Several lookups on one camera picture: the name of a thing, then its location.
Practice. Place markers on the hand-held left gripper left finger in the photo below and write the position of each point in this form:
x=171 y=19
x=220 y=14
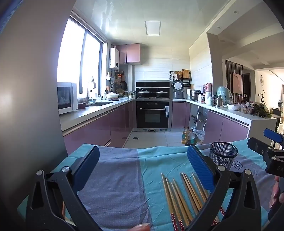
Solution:
x=87 y=165

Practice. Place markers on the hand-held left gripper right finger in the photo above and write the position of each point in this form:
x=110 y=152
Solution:
x=199 y=166

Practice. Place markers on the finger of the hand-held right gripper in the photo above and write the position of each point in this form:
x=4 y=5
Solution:
x=256 y=145
x=273 y=135

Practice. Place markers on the black mesh pen holder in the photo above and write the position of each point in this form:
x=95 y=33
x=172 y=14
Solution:
x=223 y=153

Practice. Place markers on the bunch of wooden chopsticks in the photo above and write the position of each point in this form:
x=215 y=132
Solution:
x=175 y=200

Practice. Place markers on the person's right hand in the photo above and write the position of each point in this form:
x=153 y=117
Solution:
x=277 y=192

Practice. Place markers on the person's left hand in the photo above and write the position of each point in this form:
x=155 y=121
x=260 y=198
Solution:
x=142 y=228

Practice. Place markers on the green leafy vegetables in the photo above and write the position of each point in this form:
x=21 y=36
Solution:
x=263 y=111

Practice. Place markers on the dark liquid plastic bottle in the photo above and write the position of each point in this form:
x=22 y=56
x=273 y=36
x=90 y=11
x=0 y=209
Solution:
x=192 y=138

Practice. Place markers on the white plastic bag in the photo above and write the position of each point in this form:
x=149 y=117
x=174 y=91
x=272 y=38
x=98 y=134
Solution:
x=200 y=136

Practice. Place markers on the yellow cooking oil bottle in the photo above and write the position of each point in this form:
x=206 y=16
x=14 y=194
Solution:
x=186 y=136

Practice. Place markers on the teal grey printed tablecloth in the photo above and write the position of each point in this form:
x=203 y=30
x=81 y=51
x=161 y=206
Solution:
x=122 y=177

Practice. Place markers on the clear egg container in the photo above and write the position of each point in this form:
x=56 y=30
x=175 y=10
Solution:
x=247 y=109

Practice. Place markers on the pink kitchen base cabinets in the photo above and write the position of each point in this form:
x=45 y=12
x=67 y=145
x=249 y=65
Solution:
x=221 y=124
x=99 y=124

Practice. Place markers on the white bowl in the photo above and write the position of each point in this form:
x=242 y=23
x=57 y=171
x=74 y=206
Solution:
x=233 y=107

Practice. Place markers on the stainless steel thermos bottle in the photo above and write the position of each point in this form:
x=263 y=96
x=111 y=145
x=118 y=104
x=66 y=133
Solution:
x=219 y=101

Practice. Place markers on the teal plastic-covered appliance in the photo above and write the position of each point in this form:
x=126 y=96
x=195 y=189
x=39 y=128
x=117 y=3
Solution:
x=224 y=95

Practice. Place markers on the dark red container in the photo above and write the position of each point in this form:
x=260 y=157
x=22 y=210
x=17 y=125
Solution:
x=81 y=106

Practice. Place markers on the black integrated stove oven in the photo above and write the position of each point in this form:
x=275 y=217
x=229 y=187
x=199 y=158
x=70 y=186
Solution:
x=153 y=115

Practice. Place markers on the white countertop oven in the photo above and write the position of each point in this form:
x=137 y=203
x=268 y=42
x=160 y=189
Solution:
x=66 y=97

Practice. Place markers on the stainless steel stockpot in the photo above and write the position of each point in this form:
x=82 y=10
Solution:
x=195 y=94

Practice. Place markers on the white casserole pot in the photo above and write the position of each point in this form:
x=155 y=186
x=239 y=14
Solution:
x=112 y=95

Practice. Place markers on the dark wooden slat partition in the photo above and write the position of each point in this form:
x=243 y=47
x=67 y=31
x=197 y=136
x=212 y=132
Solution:
x=228 y=75

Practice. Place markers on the pink electric kettle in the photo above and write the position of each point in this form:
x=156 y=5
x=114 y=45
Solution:
x=208 y=87

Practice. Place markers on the silver rice cooker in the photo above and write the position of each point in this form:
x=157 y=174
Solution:
x=178 y=87

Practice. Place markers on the black lidded wok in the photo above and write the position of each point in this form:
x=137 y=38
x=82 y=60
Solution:
x=143 y=91
x=161 y=92

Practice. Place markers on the hanging black frying pan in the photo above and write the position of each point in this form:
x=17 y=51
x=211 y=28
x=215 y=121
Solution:
x=123 y=85

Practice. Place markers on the wooden cutting board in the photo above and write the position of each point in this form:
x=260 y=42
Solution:
x=186 y=73

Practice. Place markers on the silver refrigerator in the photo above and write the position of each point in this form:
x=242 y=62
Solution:
x=28 y=88

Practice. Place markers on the kitchen window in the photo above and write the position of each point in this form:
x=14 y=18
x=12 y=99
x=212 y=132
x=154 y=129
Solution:
x=73 y=55

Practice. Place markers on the white gas water heater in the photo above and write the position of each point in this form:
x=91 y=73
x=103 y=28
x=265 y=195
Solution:
x=114 y=57

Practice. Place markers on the ceiling light panel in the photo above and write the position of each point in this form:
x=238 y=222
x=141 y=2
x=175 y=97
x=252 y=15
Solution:
x=152 y=27

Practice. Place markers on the framed wall painting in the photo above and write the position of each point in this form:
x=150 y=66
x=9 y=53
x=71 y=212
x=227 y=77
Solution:
x=237 y=82

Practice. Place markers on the black wall shelf rack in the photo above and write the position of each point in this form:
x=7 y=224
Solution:
x=179 y=77

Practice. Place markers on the pink wall cabinet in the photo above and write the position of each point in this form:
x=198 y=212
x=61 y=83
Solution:
x=131 y=53

